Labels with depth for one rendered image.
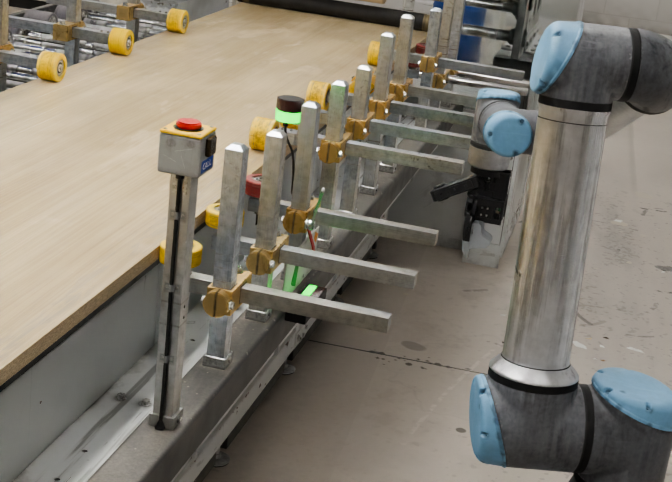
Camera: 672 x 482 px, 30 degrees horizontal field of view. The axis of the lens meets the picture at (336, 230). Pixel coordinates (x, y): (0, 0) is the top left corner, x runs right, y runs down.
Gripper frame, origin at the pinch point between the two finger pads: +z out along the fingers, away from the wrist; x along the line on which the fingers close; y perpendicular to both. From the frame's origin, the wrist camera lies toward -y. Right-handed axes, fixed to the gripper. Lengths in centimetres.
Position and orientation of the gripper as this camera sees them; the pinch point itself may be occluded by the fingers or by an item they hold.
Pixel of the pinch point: (464, 251)
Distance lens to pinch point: 277.7
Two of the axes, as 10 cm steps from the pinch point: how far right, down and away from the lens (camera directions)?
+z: -1.1, 9.4, 3.2
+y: 9.6, 1.9, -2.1
